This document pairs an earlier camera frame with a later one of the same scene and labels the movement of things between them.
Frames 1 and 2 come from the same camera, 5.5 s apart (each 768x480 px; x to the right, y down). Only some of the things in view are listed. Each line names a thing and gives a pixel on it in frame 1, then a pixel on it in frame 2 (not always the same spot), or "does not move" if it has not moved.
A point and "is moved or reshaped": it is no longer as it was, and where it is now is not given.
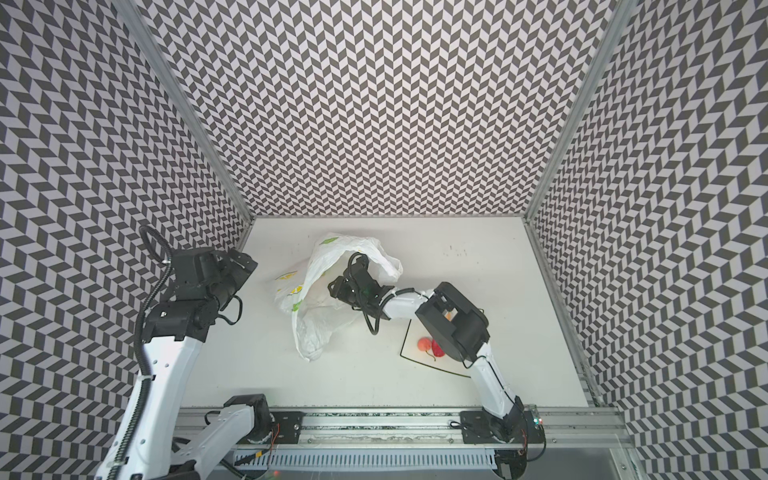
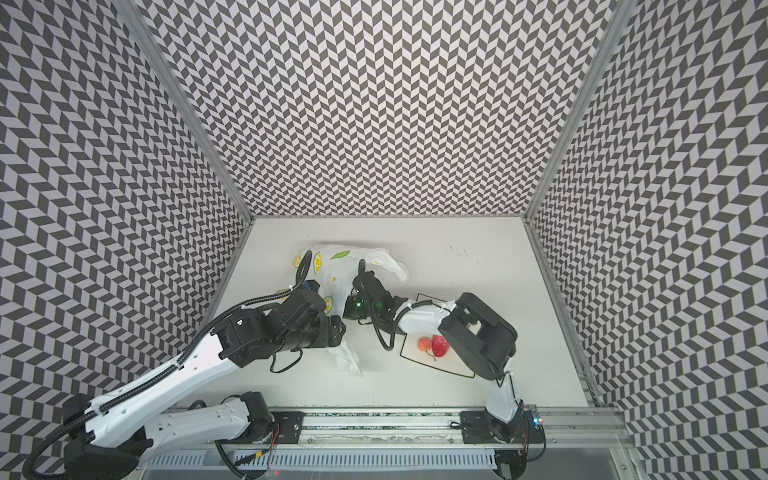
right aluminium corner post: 616,25 does not move
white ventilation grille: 370,459 does not move
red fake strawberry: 436,349 does not move
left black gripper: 239,274 -> 330,334
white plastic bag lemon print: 303,290 is moved or reshaped
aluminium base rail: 595,427 does not move
